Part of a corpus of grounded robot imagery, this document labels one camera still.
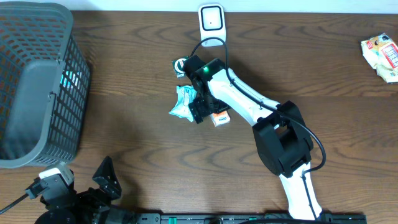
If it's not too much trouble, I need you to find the teal wet wipes pack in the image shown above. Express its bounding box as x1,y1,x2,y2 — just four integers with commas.
169,85,197,122

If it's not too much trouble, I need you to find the small orange snack packet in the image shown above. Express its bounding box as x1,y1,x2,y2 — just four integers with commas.
210,111,231,127

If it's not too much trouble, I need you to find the green round-label ointment box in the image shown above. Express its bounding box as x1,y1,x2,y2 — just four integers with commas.
172,56,188,78

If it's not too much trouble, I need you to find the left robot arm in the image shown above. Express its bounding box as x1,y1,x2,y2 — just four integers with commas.
36,156,136,224

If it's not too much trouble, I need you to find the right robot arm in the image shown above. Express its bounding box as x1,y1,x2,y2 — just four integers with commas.
183,55,322,220

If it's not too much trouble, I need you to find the white barcode scanner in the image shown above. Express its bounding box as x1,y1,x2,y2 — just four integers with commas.
198,4,226,47

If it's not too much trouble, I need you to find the grey plastic mesh basket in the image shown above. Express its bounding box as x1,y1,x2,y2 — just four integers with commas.
1,1,91,169

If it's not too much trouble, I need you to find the left black cable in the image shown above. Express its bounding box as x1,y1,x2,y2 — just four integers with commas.
0,192,30,216

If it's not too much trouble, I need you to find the black cable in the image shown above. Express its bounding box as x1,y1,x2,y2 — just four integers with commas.
189,37,327,221
0,192,30,216

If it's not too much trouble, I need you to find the right black cable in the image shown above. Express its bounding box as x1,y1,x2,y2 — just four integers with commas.
189,37,327,221

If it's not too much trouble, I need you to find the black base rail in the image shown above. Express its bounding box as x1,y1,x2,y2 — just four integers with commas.
135,213,368,224

